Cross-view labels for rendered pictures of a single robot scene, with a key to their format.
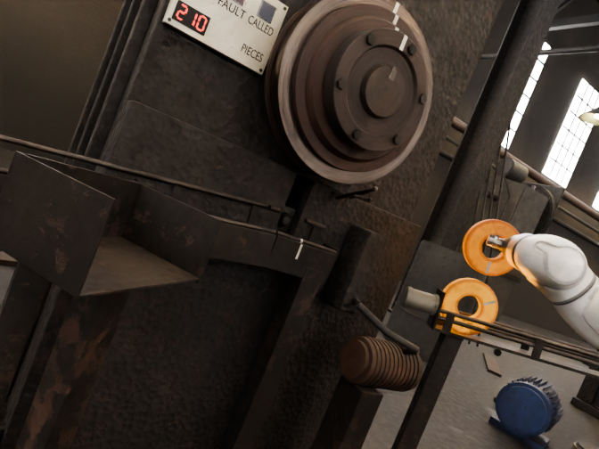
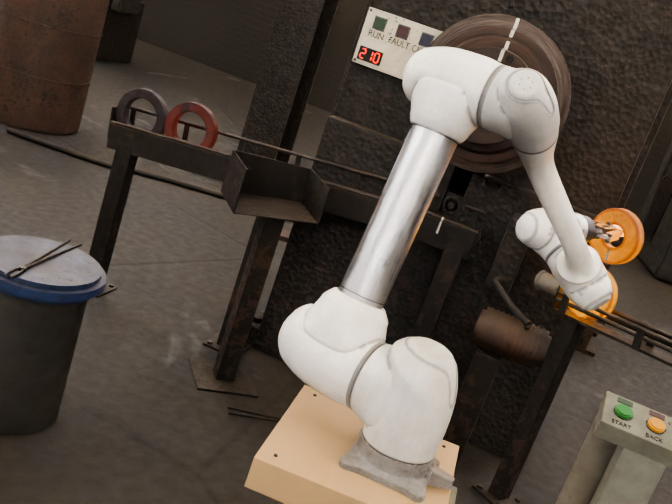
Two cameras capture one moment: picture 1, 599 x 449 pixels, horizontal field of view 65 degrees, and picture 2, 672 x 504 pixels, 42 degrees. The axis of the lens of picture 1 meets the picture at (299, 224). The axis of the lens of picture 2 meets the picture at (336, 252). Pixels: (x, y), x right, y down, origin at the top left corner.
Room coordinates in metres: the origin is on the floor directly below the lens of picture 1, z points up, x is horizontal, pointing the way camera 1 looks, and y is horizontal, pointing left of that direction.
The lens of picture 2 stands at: (-0.92, -1.65, 1.29)
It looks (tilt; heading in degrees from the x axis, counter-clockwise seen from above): 17 degrees down; 44
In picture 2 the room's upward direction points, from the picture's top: 19 degrees clockwise
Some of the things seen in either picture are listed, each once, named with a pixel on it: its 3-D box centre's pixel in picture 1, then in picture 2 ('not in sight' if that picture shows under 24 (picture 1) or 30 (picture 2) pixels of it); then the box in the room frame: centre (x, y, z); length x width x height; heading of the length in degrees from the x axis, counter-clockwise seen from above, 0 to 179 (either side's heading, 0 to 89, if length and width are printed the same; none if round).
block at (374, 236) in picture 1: (354, 268); (511, 253); (1.36, -0.20, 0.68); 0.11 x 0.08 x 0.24; 32
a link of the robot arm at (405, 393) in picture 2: not in sight; (411, 392); (0.40, -0.72, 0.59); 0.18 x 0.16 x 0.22; 107
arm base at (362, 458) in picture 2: not in sight; (402, 457); (0.41, -0.75, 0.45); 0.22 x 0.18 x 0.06; 121
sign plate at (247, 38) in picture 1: (228, 14); (398, 47); (1.13, 0.34, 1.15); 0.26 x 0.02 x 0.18; 122
